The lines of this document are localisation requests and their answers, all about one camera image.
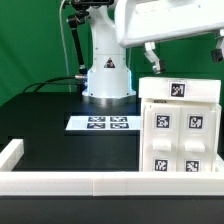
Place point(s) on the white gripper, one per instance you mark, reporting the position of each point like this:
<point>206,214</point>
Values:
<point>141,21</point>

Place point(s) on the white cabinet top block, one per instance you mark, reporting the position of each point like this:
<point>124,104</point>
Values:
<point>193,90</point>

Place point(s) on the white cabinet door panel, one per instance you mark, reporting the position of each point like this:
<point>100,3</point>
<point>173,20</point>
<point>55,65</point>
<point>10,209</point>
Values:
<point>196,141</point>
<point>160,138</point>

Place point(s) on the white cabinet body box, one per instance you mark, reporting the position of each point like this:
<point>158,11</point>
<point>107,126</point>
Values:
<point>215,107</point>

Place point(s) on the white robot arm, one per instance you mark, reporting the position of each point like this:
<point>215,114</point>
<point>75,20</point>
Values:
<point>109,78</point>

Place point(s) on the white base tag plate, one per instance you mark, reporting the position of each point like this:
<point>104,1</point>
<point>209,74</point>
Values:
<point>108,123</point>

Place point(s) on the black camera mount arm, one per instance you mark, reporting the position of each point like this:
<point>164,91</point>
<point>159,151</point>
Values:
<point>81,15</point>

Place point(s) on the white obstacle wall fence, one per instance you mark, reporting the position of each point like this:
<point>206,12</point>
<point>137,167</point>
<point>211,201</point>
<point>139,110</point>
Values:
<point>103,183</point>

